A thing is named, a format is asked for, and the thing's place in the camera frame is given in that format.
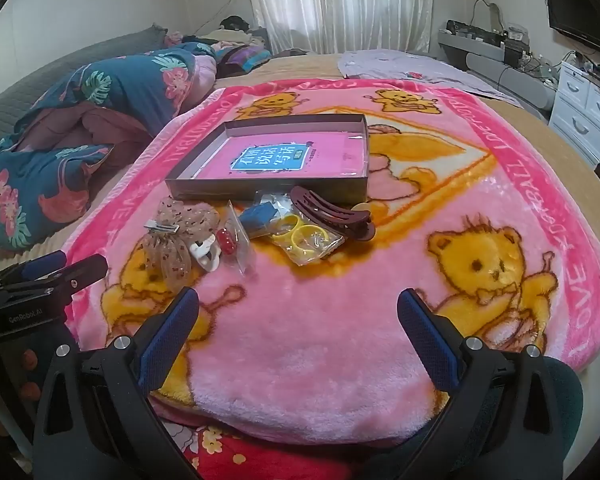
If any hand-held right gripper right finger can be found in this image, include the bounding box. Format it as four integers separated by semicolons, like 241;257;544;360
370;288;566;480

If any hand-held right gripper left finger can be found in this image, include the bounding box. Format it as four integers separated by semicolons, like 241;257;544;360
32;287;201;480

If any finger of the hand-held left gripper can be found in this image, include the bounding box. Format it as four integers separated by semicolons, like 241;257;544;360
0;250;68;292
2;253;109;311

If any brown mesh bow hair clip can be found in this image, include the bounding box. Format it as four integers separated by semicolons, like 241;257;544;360
142;199;221;286

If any white hair claw clip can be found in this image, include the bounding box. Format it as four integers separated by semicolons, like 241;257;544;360
187;237;224;273

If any clear plastic packet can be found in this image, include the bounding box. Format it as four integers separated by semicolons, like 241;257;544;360
224;200;257;277

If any dark brown hair claw clip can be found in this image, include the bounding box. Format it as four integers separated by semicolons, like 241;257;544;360
289;185;377;242

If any blue hair accessory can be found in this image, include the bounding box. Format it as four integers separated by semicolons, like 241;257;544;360
240;200;286;238

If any packet of yellow hair ties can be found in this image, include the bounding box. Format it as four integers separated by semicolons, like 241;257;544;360
267;212;346;267

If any grey cardboard box tray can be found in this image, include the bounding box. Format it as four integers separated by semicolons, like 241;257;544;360
165;114;371;206

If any person's left hand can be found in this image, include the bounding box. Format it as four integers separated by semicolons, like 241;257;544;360
0;349;41;436

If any pink bear printed blanket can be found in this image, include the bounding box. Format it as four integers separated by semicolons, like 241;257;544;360
62;77;600;448

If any red floral blanket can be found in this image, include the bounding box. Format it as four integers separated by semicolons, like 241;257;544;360
157;410;381;480

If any blue floral quilt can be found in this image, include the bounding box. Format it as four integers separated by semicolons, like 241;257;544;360
0;42;216;251

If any striped purple cloth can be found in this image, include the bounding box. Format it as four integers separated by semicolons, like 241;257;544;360
222;45;271;73

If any pile of clothes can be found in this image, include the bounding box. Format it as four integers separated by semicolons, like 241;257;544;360
165;15;311;78

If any lavender cloth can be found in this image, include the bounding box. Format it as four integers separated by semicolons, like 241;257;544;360
337;50;523;106

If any white drawer cabinet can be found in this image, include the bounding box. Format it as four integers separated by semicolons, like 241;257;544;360
547;52;600;168

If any grey dresser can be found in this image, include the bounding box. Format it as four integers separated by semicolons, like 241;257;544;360
437;20;561;111

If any dresser top clutter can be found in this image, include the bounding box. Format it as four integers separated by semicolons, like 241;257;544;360
445;19;531;56

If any arched vanity mirror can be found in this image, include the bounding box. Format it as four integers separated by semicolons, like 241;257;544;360
472;0;503;26

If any white sheer curtain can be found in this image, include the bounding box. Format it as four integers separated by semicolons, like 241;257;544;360
242;0;433;56

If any black flat television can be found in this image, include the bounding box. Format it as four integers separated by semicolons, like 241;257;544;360
544;0;600;58

